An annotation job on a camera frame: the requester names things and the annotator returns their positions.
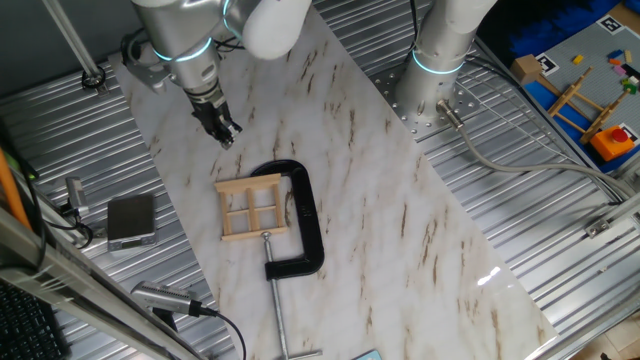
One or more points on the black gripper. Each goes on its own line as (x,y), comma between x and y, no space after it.
(212,112)

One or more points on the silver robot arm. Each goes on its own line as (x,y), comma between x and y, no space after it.
(185,30)

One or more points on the small wooden sliding sash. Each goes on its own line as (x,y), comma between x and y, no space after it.
(237,222)

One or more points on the black C-clamp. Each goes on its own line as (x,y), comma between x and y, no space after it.
(307,215)

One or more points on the silver digital scale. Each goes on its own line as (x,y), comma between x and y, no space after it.
(131,217)

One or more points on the white marble pattern board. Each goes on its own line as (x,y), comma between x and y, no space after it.
(375,225)

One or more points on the aluminium pole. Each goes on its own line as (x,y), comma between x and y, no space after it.
(75,45)

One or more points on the orange pole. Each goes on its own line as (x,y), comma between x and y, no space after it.
(11,190)

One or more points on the teal flat device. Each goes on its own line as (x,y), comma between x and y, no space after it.
(367,356)

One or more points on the black keyboard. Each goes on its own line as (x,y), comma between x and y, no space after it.
(25,325)

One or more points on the small cardboard box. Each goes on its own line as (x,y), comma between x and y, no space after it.
(525,69)

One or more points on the black white marker tag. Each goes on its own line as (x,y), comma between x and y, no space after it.
(611,25)
(547,64)
(632,131)

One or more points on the small wooden easel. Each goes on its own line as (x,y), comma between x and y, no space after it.
(565,97)

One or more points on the blue foam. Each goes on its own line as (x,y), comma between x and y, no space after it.
(550,25)

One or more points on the yellow lego brick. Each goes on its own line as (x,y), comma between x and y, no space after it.
(578,59)

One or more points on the grey lego baseplate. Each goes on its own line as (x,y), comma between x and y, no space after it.
(595,75)

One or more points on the orange box with red button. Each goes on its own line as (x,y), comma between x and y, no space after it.
(610,145)

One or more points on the blue lego brick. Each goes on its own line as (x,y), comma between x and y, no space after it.
(615,54)

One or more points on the pink lego brick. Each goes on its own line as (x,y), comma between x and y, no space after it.
(620,70)

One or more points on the green lego brick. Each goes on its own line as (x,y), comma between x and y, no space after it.
(630,88)

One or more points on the tan lego brick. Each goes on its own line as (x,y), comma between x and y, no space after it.
(628,56)

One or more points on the white lego brick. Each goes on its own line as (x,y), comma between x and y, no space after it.
(633,80)

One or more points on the small wooden window frame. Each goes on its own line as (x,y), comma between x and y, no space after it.
(247,182)

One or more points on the wrist camera on silver bracket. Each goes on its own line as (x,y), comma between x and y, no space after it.
(145,70)

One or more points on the silver vented camera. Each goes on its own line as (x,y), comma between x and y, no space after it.
(162,296)

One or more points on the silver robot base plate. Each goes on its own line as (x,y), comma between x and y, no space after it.
(430,122)

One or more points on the aluminium frame beam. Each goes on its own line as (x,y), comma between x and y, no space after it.
(75,285)

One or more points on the aluminium rail with bracket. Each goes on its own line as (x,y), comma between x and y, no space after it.
(620,212)

